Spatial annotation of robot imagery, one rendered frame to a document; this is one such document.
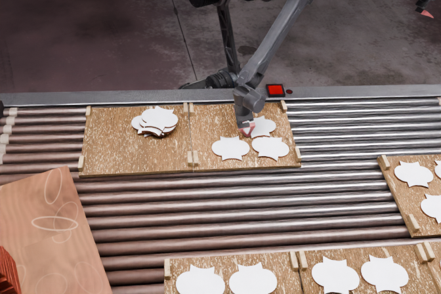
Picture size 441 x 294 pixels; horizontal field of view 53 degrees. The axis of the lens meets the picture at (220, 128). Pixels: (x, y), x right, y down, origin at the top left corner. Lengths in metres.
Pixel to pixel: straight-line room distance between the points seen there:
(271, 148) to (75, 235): 0.78
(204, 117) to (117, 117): 0.35
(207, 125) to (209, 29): 2.33
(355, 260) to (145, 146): 0.85
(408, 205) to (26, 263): 1.26
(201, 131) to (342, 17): 2.97
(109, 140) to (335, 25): 3.02
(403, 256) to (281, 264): 0.40
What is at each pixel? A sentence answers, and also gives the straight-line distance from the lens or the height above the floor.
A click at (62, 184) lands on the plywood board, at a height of 1.04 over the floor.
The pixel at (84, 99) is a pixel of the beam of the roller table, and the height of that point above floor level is 0.92.
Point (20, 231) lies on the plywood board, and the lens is 1.45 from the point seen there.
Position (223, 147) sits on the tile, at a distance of 1.69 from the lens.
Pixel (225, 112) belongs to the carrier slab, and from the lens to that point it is 1.84.
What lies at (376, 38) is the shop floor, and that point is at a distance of 4.33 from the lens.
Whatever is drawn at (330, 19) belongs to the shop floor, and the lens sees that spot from 4.44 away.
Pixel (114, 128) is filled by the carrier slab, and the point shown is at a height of 0.94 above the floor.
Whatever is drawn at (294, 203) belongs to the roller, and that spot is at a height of 0.91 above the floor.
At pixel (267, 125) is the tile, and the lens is 1.79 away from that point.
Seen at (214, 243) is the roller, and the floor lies 0.92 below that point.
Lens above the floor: 2.20
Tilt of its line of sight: 46 degrees down
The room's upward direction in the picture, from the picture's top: 5 degrees clockwise
